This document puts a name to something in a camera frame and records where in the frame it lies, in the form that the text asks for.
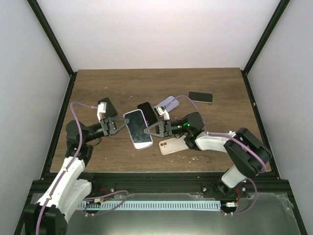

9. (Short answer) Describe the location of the large lilac phone case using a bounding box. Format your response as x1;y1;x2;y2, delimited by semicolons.
122;109;154;151

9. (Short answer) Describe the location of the small lilac phone case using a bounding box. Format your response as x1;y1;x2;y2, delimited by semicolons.
156;96;179;112

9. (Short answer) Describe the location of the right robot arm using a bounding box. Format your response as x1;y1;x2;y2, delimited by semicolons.
143;112;272;197

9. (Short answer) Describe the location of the silver-edged black phone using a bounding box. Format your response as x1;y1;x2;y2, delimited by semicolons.
188;92;213;104

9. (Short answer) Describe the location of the black aluminium frame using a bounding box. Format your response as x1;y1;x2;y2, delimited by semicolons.
15;0;307;235

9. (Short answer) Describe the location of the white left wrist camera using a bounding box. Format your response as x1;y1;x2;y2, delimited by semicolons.
97;102;107;121

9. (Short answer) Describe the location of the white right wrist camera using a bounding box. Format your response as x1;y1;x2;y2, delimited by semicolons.
153;105;170;120

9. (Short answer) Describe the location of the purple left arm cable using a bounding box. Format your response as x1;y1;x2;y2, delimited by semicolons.
35;101;129;235

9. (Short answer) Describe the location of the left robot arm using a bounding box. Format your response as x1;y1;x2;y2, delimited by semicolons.
24;117;129;235

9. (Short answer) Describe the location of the dark phone at left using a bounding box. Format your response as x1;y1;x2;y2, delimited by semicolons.
97;97;118;117

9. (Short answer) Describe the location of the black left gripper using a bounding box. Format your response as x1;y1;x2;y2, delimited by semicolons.
84;117;130;143

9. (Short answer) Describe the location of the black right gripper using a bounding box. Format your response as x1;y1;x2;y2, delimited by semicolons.
143;119;189;138

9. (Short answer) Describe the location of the beige phone case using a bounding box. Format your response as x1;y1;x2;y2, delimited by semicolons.
158;136;188;155

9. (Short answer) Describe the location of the black phone case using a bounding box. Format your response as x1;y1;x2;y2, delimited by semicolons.
137;102;158;126

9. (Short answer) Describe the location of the light blue slotted strip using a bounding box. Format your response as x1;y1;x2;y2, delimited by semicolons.
77;201;221;212

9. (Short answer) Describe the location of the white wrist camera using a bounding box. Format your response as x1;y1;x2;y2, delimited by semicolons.
153;105;170;120
97;102;107;121

